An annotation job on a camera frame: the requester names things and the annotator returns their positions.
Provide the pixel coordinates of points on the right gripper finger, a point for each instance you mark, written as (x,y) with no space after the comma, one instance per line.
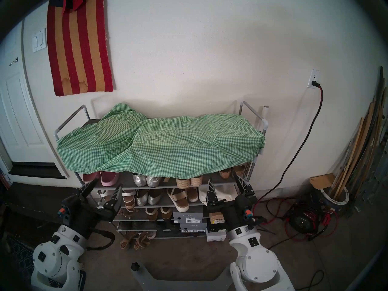
(211,195)
(247,190)

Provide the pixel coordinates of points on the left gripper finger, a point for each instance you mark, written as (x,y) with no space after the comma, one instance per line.
(88,190)
(113,201)

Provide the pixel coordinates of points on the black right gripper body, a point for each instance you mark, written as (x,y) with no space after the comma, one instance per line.
(236,213)

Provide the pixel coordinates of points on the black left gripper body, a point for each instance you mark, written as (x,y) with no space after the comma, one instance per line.
(81,214)

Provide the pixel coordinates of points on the silver perforated shoe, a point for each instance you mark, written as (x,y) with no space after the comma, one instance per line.
(139,180)
(153,182)

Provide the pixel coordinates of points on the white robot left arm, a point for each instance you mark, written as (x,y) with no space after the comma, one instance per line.
(50,258)

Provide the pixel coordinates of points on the jute espadrille wedge shoe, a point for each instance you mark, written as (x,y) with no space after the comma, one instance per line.
(182,183)
(196,181)

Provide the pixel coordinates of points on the grey metal shoe rack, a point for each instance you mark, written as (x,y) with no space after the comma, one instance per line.
(125,178)

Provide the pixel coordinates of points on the shiny silver flat shoe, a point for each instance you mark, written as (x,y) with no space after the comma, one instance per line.
(142,199)
(155,199)

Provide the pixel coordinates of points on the brown loafer shoe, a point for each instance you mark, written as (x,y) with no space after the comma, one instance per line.
(166,214)
(151,216)

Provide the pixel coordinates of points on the pale pink shoe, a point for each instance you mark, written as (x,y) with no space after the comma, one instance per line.
(151,234)

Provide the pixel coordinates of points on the white cloth bag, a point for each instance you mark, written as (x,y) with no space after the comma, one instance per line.
(227,193)

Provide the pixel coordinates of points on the brown box yellow label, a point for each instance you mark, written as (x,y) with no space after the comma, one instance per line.
(215,217)

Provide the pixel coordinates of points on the tan cork wedge sandal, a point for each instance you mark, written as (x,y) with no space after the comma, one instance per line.
(225,174)
(241,169)

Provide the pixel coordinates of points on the black shoebox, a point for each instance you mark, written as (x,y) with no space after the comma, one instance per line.
(212,227)

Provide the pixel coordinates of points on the white labelled shoebox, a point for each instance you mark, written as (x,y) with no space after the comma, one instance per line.
(215,235)

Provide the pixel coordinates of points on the grey Vionic shoebox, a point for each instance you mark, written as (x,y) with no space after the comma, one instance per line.
(188,216)
(194,226)

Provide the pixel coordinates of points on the white fabric scrap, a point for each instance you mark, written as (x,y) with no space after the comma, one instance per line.
(261,151)

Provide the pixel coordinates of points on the tan fringed sandal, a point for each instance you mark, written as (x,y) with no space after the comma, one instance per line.
(125,243)
(142,242)

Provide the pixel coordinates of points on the dark brown wooden cabinet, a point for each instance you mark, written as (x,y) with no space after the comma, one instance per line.
(33,202)

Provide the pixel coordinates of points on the black door threshold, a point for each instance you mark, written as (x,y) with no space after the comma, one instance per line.
(36,170)

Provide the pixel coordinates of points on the green gingham cloth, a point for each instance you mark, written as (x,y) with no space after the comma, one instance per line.
(169,142)

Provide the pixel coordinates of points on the black star knob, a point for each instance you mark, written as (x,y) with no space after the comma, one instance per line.
(135,266)

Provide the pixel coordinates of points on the brown cardboard piece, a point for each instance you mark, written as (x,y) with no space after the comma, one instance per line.
(322,181)

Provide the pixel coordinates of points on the white rimmed bucket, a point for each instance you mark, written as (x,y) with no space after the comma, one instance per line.
(345,199)

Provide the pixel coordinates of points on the white panel door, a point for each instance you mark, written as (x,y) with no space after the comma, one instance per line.
(21,117)

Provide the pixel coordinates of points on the light wooden trim strip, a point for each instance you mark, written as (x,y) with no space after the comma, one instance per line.
(348,160)

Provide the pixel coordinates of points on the tan wooden board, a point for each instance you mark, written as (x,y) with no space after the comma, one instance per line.
(365,132)

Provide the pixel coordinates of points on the red tan striped flag hanging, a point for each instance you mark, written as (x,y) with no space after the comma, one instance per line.
(80,57)

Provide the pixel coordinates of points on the tall dark wooden board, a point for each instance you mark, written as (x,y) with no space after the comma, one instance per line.
(380,81)

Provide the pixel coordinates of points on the grey robot base frame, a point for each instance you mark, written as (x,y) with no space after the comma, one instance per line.
(142,276)

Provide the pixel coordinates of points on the white wall outlet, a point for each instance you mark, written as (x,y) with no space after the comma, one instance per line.
(313,74)

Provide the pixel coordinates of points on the white double light switch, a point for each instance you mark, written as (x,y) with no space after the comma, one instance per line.
(39,40)

